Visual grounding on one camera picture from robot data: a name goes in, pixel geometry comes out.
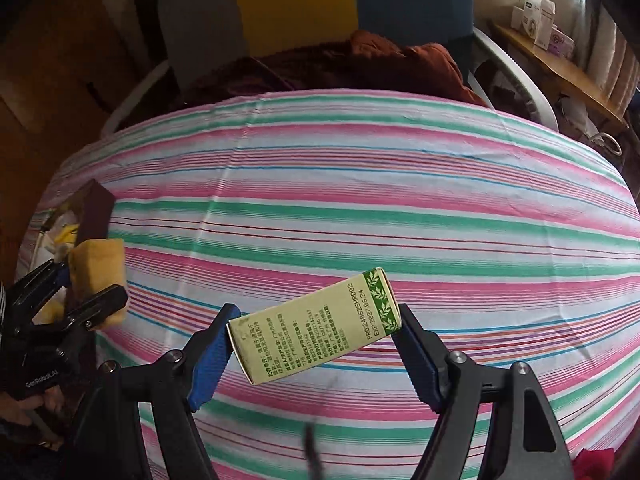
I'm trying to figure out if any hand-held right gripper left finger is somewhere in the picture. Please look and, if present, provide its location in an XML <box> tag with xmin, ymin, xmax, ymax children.
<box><xmin>65</xmin><ymin>303</ymin><xmax>242</xmax><ymax>480</ymax></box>

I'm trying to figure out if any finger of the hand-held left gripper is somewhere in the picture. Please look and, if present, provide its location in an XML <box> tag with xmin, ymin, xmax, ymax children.
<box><xmin>60</xmin><ymin>284</ymin><xmax>129</xmax><ymax>333</ymax></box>
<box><xmin>10</xmin><ymin>260</ymin><xmax>71</xmax><ymax>317</ymax></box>

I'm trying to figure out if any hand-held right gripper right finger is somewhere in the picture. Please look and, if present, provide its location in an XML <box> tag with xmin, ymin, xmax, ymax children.
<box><xmin>390</xmin><ymin>304</ymin><xmax>576</xmax><ymax>480</ymax></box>

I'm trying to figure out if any yellow sponge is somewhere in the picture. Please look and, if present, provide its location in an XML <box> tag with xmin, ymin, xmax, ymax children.
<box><xmin>67</xmin><ymin>238</ymin><xmax>128</xmax><ymax>331</ymax></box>

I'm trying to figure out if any gold-lined tin box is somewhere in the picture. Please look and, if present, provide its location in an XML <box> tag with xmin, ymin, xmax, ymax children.
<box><xmin>20</xmin><ymin>180</ymin><xmax>117</xmax><ymax>281</ymax></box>

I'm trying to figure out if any light green leaf-print box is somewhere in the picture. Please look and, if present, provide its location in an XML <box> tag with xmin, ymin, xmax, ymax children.
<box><xmin>226</xmin><ymin>266</ymin><xmax>403</xmax><ymax>387</ymax></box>

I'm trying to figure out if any person's left hand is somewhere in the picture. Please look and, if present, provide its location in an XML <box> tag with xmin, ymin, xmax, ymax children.
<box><xmin>0</xmin><ymin>390</ymin><xmax>63</xmax><ymax>428</ymax></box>

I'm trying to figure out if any striped tablecloth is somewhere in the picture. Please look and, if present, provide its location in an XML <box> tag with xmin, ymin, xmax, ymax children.
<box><xmin>20</xmin><ymin>87</ymin><xmax>640</xmax><ymax>480</ymax></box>

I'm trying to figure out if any wooden wardrobe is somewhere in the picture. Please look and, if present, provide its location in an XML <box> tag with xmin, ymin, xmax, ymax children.
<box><xmin>0</xmin><ymin>0</ymin><xmax>146</xmax><ymax>271</ymax></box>

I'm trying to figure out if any red cloth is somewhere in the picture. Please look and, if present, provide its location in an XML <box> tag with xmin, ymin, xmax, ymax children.
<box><xmin>572</xmin><ymin>447</ymin><xmax>616</xmax><ymax>480</ymax></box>

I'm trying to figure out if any black rolled mat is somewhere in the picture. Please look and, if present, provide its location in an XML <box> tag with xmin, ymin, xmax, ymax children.
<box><xmin>132</xmin><ymin>0</ymin><xmax>168</xmax><ymax>61</ymax></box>

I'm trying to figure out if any dark red blanket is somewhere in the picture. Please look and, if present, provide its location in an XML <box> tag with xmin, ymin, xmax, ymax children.
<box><xmin>182</xmin><ymin>30</ymin><xmax>488</xmax><ymax>108</ymax></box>

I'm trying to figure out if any wooden side shelf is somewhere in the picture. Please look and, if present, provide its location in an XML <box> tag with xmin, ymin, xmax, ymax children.
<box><xmin>490</xmin><ymin>21</ymin><xmax>630</xmax><ymax>131</ymax></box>

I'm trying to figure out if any pink carton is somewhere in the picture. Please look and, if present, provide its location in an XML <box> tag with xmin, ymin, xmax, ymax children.
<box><xmin>547</xmin><ymin>27</ymin><xmax>576</xmax><ymax>56</ymax></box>

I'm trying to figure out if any patterned beige curtain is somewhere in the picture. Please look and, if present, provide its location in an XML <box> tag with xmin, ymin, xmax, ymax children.
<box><xmin>582</xmin><ymin>2</ymin><xmax>640</xmax><ymax>121</ymax></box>

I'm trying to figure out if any grey yellow blue chair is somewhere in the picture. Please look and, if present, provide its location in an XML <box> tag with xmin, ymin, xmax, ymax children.
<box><xmin>100</xmin><ymin>0</ymin><xmax>560</xmax><ymax>133</ymax></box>

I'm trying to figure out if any tall white carton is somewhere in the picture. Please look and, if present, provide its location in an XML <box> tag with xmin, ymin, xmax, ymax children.
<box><xmin>522</xmin><ymin>0</ymin><xmax>556</xmax><ymax>46</ymax></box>

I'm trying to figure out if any dark blurred cord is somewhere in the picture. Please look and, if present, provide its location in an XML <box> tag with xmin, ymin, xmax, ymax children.
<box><xmin>304</xmin><ymin>422</ymin><xmax>326</xmax><ymax>480</ymax></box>

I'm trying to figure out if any white cord loop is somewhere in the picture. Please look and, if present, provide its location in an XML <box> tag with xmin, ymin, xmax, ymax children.
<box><xmin>590</xmin><ymin>131</ymin><xmax>624</xmax><ymax>158</ymax></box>

